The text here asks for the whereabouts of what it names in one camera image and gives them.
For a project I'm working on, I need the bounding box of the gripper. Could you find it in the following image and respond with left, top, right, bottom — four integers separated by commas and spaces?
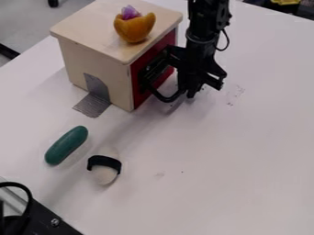
164, 29, 229, 100

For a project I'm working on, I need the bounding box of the drawer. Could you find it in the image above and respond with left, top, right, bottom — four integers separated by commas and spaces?
129, 28, 187, 111

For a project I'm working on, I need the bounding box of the orange toy with purple top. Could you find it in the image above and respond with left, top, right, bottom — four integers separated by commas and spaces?
112, 4, 157, 44

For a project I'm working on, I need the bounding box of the grey tape strip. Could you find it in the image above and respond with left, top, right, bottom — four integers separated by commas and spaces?
71, 73, 113, 119

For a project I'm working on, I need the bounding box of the cabinet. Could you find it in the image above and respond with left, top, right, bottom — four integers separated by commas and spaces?
49, 0, 185, 113

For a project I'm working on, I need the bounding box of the white toy sushi, black band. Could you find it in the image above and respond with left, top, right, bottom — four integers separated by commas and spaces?
85, 146, 123, 186

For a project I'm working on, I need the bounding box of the green toy cucumber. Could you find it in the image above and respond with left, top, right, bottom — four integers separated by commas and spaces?
42, 125, 90, 166

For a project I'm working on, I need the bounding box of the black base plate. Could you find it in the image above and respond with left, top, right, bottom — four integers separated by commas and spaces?
0, 197, 85, 235

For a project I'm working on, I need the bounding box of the black cable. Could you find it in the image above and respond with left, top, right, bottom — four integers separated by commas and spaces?
0, 181, 35, 235

